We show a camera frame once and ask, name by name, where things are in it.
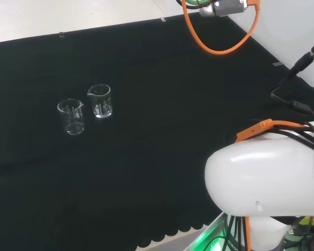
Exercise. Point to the clear glass beaker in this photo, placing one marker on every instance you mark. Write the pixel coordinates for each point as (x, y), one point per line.
(100, 102)
(72, 117)

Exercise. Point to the black bench cloth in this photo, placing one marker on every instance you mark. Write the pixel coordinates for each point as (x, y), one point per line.
(146, 104)

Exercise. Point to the orange connector block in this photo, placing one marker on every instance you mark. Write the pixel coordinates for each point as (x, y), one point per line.
(253, 129)

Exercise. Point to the yellow stop button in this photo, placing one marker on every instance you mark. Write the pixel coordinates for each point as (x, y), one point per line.
(312, 225)

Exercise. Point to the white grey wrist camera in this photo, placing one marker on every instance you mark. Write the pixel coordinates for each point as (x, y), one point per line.
(225, 8)

